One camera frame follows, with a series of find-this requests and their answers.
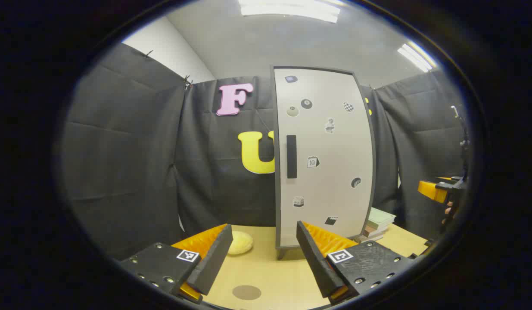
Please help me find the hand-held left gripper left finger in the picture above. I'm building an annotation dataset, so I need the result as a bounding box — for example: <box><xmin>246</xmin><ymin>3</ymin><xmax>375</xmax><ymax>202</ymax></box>
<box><xmin>119</xmin><ymin>223</ymin><xmax>234</xmax><ymax>304</ymax></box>

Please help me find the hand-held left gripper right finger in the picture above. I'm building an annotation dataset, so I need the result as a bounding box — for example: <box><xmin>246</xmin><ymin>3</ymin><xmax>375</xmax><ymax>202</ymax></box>
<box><xmin>296</xmin><ymin>220</ymin><xmax>415</xmax><ymax>305</ymax></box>

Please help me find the round brown coaster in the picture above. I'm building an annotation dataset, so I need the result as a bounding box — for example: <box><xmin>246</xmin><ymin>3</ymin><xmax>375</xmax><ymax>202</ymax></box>
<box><xmin>232</xmin><ymin>285</ymin><xmax>262</xmax><ymax>301</ymax></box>

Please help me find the dark grey cabinet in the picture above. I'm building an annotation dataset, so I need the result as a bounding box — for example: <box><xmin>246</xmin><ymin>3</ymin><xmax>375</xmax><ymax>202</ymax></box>
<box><xmin>272</xmin><ymin>65</ymin><xmax>376</xmax><ymax>261</ymax></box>

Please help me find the black door handle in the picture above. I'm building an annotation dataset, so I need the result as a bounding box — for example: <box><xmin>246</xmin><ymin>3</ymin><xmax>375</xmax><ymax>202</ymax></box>
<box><xmin>286</xmin><ymin>135</ymin><xmax>297</xmax><ymax>179</ymax></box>

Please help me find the pale yellow round plush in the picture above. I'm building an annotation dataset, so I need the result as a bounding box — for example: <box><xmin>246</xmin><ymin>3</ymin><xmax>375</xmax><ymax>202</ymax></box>
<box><xmin>227</xmin><ymin>231</ymin><xmax>254</xmax><ymax>255</ymax></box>

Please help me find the pale green book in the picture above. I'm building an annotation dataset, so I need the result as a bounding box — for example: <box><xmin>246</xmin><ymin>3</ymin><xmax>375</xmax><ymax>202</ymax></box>
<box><xmin>367</xmin><ymin>208</ymin><xmax>397</xmax><ymax>230</ymax></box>

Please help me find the brown book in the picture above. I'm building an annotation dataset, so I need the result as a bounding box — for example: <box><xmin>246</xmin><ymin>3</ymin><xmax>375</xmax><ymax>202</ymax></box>
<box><xmin>363</xmin><ymin>224</ymin><xmax>389</xmax><ymax>237</ymax></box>

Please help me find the black backdrop cloth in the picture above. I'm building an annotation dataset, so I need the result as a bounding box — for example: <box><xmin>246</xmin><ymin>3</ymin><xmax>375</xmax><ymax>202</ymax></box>
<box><xmin>61</xmin><ymin>42</ymin><xmax>469</xmax><ymax>260</ymax></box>

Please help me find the ceiling light panel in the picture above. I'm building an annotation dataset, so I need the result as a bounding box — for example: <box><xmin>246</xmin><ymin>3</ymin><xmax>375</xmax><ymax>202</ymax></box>
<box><xmin>397</xmin><ymin>41</ymin><xmax>439</xmax><ymax>73</ymax></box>
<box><xmin>238</xmin><ymin>0</ymin><xmax>342</xmax><ymax>24</ymax></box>

